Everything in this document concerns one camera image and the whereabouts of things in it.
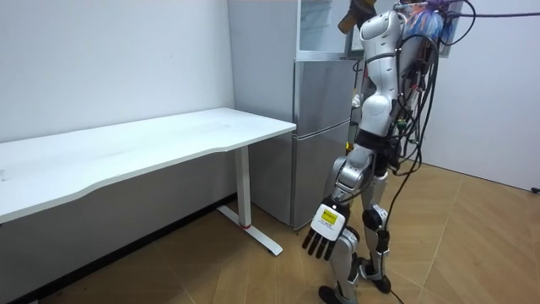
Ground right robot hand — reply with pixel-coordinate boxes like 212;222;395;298
349;0;379;22

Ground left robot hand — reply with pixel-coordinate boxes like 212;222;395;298
301;197;351;262

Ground robot legs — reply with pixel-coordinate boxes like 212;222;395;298
318;158;393;304

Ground robot body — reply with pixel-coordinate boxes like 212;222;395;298
352;0;442;178

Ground grey fridge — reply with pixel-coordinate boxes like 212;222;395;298
227;0;365;231

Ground white desk with drawers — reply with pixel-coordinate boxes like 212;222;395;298
0;107;298;257

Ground black floor cable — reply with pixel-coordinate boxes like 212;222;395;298
377;126;425;304

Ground cable bundle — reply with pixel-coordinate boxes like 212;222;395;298
391;0;540;47

